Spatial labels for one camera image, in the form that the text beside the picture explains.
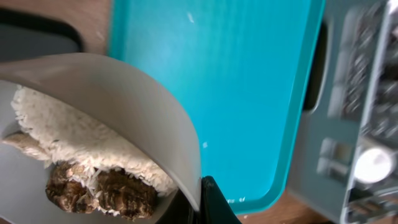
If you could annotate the black rectangular tray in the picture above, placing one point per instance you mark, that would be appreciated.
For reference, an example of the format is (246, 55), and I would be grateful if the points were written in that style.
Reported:
(25, 35)

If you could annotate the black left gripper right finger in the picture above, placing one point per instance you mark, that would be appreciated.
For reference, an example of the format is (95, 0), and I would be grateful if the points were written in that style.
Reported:
(214, 207)

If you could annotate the grey dish rack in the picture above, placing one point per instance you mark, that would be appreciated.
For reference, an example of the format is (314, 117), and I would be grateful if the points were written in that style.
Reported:
(350, 106)

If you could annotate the white cup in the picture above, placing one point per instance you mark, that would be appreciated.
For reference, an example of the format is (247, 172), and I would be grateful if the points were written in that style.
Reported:
(374, 165)

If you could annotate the grey bowl with rice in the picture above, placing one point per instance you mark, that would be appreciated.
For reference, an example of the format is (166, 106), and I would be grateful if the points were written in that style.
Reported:
(89, 139)

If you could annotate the teal plastic tray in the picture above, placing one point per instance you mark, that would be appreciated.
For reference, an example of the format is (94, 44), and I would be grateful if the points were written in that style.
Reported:
(240, 69)

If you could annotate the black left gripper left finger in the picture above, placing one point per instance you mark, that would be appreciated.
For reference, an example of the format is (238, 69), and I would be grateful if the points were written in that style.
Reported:
(178, 212)

